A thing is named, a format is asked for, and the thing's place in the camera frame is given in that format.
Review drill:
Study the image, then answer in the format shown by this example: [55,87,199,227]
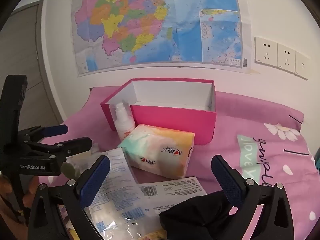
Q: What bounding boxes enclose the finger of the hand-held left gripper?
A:
[24,137,93,162]
[16,124,68,145]

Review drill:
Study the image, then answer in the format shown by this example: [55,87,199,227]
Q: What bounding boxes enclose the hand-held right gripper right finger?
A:
[211,154,295,240]

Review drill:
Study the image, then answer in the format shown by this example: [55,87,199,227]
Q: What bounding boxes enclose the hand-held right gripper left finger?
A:
[27,154,111,240]

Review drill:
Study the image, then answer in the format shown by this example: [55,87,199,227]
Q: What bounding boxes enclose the clear plastic packet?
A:
[84,148,165,240]

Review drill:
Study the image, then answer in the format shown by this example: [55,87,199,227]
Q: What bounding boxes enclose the black cloth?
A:
[159,191,240,240]

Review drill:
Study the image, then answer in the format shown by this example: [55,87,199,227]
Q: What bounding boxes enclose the pink cardboard box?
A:
[100,78,217,146]

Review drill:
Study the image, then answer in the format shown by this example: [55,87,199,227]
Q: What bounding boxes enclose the person's left hand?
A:
[22,176,40,208]

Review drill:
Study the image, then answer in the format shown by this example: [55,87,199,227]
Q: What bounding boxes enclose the white labelled plastic packet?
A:
[139,177,208,215]

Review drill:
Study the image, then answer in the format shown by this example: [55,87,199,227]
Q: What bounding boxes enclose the white spray bottle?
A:
[115,103,136,142]

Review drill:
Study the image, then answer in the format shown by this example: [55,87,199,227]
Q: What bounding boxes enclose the pink printed blanket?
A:
[47,86,320,240]

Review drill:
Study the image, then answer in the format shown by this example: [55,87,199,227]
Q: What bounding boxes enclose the pastel orange tissue pack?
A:
[117,124,195,180]

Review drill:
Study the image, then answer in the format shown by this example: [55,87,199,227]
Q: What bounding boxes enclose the grey door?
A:
[0,0,62,130]

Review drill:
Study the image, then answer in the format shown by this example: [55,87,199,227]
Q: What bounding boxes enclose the white wall socket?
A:
[254,36,278,67]
[276,43,297,74]

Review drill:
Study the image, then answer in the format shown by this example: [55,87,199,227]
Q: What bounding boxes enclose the white wall switch panel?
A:
[294,51,310,80]

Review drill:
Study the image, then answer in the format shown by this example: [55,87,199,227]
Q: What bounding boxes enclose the colourful wall map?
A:
[71,0,252,77]

